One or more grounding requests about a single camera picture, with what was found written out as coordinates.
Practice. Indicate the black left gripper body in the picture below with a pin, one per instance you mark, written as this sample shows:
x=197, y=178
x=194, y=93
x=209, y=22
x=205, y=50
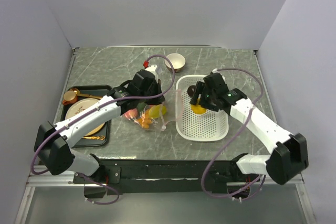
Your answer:
x=151, y=91

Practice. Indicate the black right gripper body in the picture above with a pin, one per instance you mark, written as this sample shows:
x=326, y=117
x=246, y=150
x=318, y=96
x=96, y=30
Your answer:
x=207, y=98

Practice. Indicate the dark purple mangosteen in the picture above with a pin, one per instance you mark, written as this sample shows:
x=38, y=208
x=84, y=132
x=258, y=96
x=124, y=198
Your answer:
x=191, y=90

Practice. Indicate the yellow green starfruit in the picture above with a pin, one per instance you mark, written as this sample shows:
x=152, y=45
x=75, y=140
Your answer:
x=156, y=111

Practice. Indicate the clear zip top bag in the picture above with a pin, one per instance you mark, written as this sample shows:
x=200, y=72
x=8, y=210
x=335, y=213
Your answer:
x=174, y=111

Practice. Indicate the yellow lemon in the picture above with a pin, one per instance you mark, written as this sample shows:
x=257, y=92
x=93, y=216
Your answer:
x=197, y=109

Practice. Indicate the orange ginger root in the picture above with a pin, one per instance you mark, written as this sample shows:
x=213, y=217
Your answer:
x=144, y=122

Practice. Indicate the pink peach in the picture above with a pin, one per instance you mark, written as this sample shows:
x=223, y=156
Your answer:
x=129, y=115

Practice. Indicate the dark green avocado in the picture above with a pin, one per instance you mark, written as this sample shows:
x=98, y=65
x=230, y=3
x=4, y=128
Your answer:
x=141, y=106

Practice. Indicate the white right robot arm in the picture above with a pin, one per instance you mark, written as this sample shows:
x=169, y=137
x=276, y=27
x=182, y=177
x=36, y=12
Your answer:
x=287, y=153

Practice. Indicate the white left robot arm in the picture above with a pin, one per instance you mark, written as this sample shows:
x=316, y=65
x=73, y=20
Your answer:
x=54, y=143

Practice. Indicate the white perforated plastic basket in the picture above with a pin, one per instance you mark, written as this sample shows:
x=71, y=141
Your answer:
x=207, y=127

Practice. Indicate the white ceramic bowl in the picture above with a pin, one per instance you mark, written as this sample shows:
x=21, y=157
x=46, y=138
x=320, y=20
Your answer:
x=178, y=61

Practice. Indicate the gold spoon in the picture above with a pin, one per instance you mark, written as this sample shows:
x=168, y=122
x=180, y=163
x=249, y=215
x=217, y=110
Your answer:
x=79, y=94

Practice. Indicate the cream plate with leaf pattern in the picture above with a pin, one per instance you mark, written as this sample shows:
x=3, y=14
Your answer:
x=80, y=106

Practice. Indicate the gold fork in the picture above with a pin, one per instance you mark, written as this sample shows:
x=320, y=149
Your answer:
x=99, y=138

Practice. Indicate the small brown cup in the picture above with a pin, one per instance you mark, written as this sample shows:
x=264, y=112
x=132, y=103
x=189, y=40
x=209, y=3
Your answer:
x=70, y=97

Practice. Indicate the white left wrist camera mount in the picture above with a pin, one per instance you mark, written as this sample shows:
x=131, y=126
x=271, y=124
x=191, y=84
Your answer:
x=150, y=68

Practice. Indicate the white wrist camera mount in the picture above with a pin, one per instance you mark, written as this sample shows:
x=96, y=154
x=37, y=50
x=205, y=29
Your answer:
x=217, y=71
x=150, y=68

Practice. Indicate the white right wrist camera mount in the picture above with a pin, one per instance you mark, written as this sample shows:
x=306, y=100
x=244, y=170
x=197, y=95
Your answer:
x=217, y=71

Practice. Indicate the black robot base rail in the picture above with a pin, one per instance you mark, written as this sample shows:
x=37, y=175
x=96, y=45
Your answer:
x=127, y=176

